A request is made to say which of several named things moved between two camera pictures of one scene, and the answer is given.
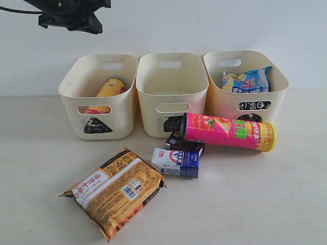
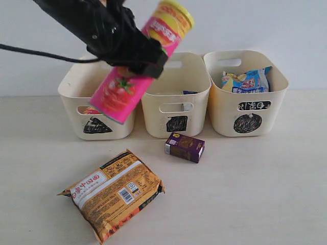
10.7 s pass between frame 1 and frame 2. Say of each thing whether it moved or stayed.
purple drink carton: stayed
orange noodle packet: stayed
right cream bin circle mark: stayed
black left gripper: moved
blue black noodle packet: stayed
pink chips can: moved
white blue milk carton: moved
